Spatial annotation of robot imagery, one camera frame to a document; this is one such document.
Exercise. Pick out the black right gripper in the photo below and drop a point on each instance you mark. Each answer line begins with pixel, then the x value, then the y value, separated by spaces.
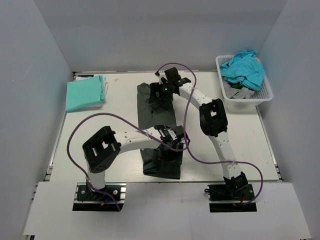
pixel 156 87

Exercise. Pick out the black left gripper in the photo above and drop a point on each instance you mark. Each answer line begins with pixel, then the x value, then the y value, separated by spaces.
pixel 175 157

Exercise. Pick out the dark grey t-shirt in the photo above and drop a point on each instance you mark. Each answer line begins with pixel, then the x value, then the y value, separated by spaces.
pixel 150 115

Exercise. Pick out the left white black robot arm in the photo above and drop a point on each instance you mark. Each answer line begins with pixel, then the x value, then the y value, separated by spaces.
pixel 104 146

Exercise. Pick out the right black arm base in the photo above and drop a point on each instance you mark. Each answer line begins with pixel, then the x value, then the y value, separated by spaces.
pixel 223 200

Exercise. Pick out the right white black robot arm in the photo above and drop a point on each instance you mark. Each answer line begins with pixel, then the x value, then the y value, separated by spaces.
pixel 213 123

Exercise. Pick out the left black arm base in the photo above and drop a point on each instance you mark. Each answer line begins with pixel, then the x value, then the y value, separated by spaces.
pixel 87 200

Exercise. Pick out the folded mint green t-shirt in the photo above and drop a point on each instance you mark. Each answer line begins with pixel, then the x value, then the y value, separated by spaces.
pixel 85 93

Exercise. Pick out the green garment in basket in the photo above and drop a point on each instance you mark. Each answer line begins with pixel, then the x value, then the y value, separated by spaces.
pixel 237 86

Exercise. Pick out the crumpled grey white t-shirt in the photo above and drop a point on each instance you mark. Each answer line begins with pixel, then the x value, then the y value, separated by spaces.
pixel 234 93

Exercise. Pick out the crumpled cyan t-shirt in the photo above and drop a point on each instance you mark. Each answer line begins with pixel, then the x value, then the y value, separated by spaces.
pixel 244 69

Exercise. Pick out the white plastic laundry basket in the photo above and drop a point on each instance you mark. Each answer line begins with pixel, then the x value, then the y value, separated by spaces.
pixel 263 95

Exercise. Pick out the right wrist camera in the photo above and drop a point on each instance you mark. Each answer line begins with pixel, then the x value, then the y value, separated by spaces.
pixel 172 77

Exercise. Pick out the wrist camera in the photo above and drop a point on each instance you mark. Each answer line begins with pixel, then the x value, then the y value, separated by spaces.
pixel 170 134
pixel 172 77

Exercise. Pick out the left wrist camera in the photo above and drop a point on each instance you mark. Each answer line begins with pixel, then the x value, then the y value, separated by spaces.
pixel 170 134

